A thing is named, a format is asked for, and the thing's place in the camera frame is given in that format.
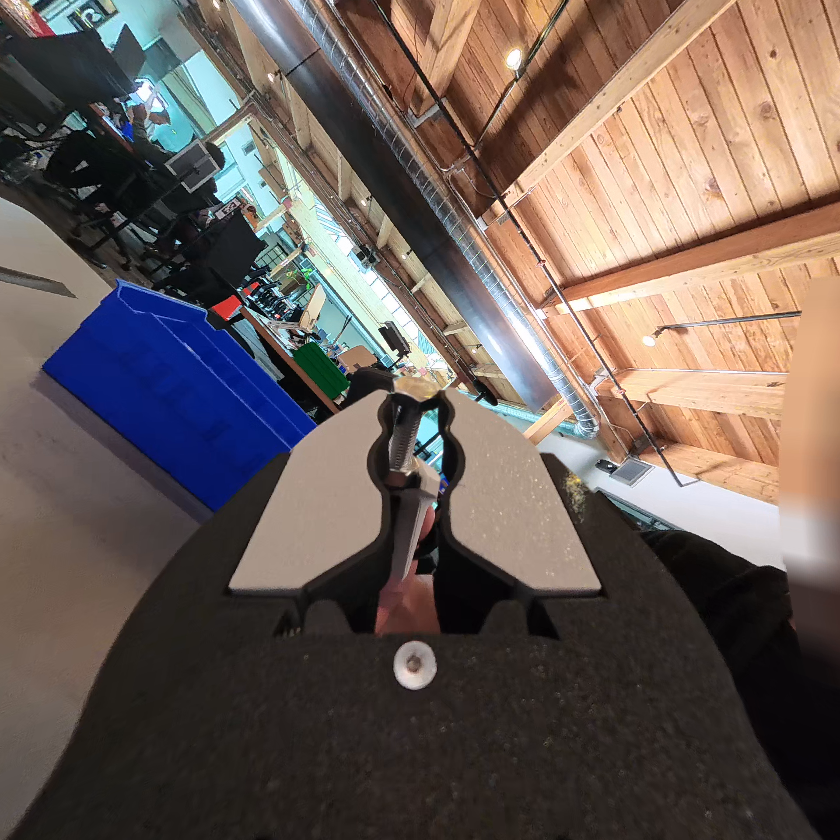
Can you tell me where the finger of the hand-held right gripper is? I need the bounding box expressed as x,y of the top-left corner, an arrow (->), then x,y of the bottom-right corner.
390,468 -> 439,583

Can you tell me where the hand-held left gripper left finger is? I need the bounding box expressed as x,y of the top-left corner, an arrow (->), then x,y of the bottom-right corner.
227,387 -> 395,635

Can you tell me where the steel hex bolt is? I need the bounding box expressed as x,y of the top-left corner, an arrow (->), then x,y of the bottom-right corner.
384,377 -> 439,490

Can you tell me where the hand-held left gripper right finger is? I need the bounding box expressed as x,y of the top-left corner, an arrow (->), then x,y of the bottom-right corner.
433,388 -> 602,636

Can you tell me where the long wooden work table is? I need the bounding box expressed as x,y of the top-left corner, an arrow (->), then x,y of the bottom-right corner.
239,305 -> 342,414

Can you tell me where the grey monitor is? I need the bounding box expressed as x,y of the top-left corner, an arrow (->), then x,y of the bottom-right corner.
164,138 -> 221,194

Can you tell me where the white wall vent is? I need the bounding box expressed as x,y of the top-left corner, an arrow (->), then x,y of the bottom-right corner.
609,456 -> 656,488

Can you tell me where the green plastic bin stack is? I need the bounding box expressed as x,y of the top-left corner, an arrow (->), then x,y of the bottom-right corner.
292,341 -> 350,400

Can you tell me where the black office chair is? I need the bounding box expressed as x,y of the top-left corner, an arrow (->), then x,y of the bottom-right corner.
157,213 -> 266,309

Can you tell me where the orange traffic cone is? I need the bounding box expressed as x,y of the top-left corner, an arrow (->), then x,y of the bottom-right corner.
210,282 -> 260,322

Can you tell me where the silver spiral air duct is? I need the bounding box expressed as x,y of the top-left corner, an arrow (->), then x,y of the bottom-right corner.
289,0 -> 601,439

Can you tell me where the large black screen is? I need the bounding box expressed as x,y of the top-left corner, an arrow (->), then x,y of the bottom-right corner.
0,29 -> 139,112

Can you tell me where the blue plastic bin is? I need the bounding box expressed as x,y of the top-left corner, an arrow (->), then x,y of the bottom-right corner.
42,279 -> 319,513

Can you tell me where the person's right hand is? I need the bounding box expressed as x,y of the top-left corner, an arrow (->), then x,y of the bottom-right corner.
375,576 -> 441,635

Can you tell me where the black ceiling duct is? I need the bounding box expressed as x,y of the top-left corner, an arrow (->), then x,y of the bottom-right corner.
226,0 -> 559,411

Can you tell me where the person's black sweater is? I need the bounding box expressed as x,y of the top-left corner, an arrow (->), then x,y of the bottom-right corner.
640,530 -> 840,840

